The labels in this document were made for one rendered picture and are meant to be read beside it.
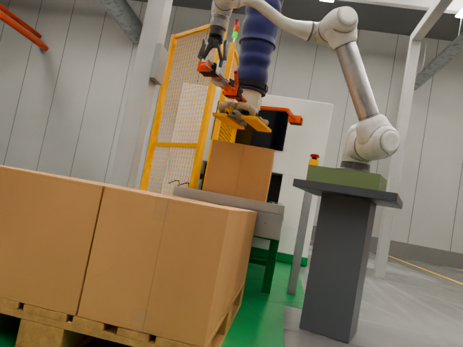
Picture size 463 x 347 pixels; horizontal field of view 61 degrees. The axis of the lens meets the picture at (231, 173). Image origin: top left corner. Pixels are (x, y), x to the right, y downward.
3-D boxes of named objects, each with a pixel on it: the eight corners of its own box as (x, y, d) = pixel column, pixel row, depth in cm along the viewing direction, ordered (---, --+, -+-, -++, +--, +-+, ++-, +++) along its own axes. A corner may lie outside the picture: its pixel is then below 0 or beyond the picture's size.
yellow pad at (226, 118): (231, 128, 273) (232, 121, 273) (244, 129, 269) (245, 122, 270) (211, 115, 241) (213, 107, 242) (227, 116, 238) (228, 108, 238)
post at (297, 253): (286, 291, 293) (309, 160, 300) (295, 293, 292) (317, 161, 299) (286, 293, 286) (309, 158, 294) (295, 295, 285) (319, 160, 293)
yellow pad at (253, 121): (257, 131, 266) (258, 124, 266) (271, 132, 262) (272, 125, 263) (240, 118, 234) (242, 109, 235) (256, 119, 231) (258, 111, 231)
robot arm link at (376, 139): (386, 154, 207) (412, 152, 185) (359, 164, 204) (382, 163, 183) (340, 13, 203) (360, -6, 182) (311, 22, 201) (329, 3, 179)
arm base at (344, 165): (373, 178, 223) (374, 169, 223) (370, 175, 203) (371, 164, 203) (340, 174, 230) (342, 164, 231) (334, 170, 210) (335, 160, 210)
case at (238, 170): (214, 202, 310) (223, 152, 314) (264, 211, 306) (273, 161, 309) (201, 200, 251) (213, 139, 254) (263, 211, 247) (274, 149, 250)
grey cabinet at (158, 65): (156, 85, 348) (163, 51, 350) (162, 85, 347) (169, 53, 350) (149, 76, 328) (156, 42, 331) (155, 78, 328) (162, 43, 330)
